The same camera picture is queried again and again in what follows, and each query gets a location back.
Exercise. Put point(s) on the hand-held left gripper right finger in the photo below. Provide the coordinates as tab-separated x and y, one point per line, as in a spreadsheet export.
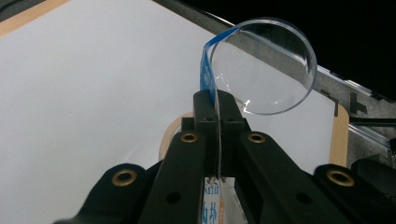
264	168

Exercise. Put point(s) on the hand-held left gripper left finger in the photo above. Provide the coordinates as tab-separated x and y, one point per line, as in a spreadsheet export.
183	161

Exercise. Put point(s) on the clear plastic measuring cup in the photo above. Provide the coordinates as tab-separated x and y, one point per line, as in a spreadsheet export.
264	90

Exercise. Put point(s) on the white and blue pouch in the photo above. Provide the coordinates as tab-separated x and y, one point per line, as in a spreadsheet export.
206	74

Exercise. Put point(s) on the silver metal rail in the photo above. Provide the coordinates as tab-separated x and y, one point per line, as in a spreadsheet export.
361	90

